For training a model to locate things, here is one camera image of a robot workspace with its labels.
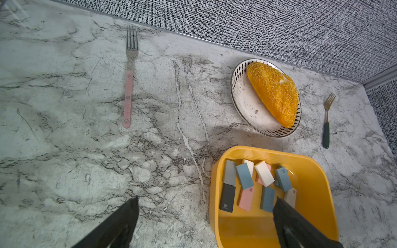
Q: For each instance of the yellow storage box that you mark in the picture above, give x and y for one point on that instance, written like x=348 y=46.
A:
x=256 y=228

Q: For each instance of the patterned white bowl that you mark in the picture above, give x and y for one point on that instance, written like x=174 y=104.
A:
x=250 y=107

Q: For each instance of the black eraser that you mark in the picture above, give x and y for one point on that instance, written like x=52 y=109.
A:
x=228 y=187

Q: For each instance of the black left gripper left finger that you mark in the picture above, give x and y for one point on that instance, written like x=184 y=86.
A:
x=115 y=231

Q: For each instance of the yellow bread loaf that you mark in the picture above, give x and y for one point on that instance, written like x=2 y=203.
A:
x=276 y=90

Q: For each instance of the pink handled fork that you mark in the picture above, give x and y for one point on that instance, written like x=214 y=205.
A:
x=132 y=51

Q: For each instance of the green handled gold fork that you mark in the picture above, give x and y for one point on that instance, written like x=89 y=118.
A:
x=326 y=129

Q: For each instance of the blue eraser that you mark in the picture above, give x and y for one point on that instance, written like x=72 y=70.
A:
x=282 y=178
x=267 y=199
x=244 y=176

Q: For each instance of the white eraser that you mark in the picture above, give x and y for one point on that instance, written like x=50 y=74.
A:
x=290 y=197
x=250 y=166
x=264 y=173

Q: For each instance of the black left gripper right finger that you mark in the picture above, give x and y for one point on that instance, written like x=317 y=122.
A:
x=294 y=231

